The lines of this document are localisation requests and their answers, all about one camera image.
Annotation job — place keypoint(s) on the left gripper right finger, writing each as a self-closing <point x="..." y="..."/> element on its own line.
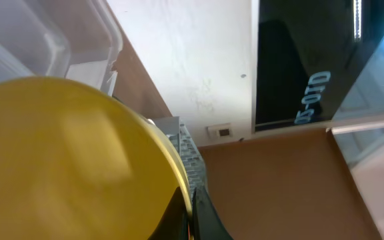
<point x="206" y="222"/>

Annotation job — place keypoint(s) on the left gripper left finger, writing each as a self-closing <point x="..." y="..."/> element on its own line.
<point x="174" y="222"/>

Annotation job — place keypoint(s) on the yellow bowl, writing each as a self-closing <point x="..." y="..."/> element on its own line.
<point x="76" y="163"/>

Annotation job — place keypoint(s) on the grey dishwasher rack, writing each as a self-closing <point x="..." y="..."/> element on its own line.
<point x="179" y="136"/>

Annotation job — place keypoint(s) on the clear plastic bin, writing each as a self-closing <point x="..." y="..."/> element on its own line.
<point x="73" y="39"/>

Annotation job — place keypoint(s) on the white wall socket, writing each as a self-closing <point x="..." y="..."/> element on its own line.
<point x="219" y="131"/>

